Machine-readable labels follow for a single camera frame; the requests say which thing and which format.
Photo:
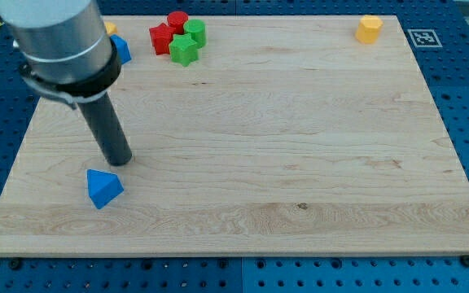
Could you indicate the white fiducial marker tag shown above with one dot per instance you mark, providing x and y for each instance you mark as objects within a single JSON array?
[{"x": 424, "y": 38}]

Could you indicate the green star block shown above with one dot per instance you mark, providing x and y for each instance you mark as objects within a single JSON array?
[{"x": 183, "y": 49}]

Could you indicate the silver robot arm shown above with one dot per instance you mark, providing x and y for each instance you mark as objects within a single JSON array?
[{"x": 69, "y": 58}]

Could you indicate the yellow hexagon block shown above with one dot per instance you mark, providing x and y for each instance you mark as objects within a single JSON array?
[{"x": 369, "y": 29}]

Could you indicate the red star block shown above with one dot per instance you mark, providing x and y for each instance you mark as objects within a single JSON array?
[{"x": 161, "y": 36}]

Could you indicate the wooden board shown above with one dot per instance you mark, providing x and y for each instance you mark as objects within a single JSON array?
[{"x": 287, "y": 137}]

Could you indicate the red cylinder block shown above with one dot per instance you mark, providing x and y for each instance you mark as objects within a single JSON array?
[{"x": 176, "y": 20}]

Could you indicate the yellow block behind arm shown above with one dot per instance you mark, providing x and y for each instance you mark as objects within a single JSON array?
[{"x": 111, "y": 28}]

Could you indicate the green cylinder block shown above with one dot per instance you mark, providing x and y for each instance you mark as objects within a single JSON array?
[{"x": 197, "y": 30}]

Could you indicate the blue cube block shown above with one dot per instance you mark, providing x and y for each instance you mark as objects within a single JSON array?
[{"x": 122, "y": 48}]

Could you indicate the blue triangular prism block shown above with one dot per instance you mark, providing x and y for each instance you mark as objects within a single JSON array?
[{"x": 103, "y": 187}]

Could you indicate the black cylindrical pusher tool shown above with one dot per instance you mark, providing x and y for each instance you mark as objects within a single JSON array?
[{"x": 103, "y": 123}]

